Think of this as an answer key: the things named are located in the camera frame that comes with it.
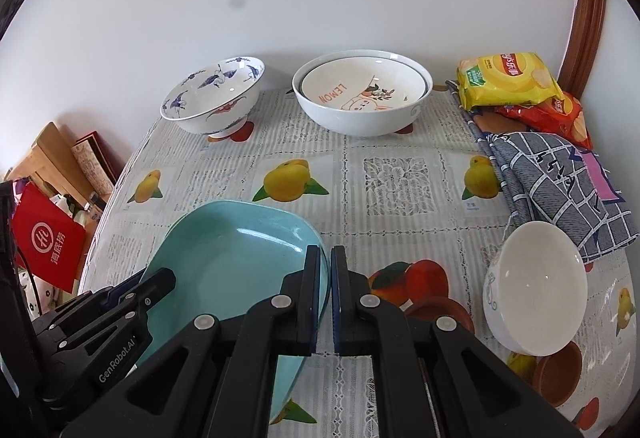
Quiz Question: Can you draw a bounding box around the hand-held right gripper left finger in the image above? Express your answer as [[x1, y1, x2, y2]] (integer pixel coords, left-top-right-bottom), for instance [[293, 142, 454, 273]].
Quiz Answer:
[[60, 245, 331, 438]]

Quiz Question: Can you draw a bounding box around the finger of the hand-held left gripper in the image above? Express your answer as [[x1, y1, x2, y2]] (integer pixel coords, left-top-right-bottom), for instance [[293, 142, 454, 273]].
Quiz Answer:
[[111, 273, 157, 300], [119, 267, 177, 320]]

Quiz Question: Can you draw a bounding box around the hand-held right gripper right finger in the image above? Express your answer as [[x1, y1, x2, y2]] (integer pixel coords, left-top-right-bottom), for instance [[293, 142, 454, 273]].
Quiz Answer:
[[330, 245, 586, 438]]

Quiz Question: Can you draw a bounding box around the teal square plate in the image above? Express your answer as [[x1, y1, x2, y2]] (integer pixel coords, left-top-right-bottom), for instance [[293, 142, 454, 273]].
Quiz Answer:
[[135, 199, 331, 424]]

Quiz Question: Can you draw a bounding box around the white dotted bag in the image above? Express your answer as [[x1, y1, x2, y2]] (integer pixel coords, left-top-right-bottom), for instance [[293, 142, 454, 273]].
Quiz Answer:
[[17, 265, 58, 316]]

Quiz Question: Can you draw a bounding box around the red paper bag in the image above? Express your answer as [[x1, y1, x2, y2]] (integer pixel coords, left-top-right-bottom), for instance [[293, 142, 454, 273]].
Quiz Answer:
[[11, 181, 87, 293]]

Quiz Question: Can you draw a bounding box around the dark framed picture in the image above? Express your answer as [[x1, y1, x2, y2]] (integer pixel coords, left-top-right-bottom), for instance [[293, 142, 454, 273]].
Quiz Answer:
[[72, 132, 126, 199]]

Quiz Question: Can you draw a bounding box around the large white bowl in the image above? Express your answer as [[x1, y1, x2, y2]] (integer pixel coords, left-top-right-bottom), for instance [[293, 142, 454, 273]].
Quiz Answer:
[[292, 51, 433, 137]]

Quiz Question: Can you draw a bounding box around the plain white bowl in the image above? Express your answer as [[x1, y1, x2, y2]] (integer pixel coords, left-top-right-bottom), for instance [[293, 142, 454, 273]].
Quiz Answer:
[[482, 221, 588, 355]]

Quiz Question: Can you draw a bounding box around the blue patterned footed bowl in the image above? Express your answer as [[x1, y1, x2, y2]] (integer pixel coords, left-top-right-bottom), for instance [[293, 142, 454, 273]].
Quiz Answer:
[[160, 57, 266, 139]]

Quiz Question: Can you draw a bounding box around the white bowl with orange print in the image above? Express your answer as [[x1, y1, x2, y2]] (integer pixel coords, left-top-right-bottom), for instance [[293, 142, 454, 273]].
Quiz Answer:
[[300, 60, 427, 111]]

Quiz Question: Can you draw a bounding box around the grey checked cloth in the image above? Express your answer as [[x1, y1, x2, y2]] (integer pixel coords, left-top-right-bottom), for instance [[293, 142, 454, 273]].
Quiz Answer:
[[447, 81, 640, 264]]

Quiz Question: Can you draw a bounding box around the yellow chip bag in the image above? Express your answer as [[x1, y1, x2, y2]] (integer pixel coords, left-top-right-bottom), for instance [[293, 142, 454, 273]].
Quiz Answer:
[[457, 52, 563, 111]]

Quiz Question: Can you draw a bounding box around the red chip bag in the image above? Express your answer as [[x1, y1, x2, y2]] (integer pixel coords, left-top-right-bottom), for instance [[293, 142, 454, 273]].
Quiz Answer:
[[492, 91, 593, 150]]

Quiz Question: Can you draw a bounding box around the brown wooden door frame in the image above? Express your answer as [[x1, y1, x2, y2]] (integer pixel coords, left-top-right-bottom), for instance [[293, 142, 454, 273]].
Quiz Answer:
[[557, 0, 608, 102]]

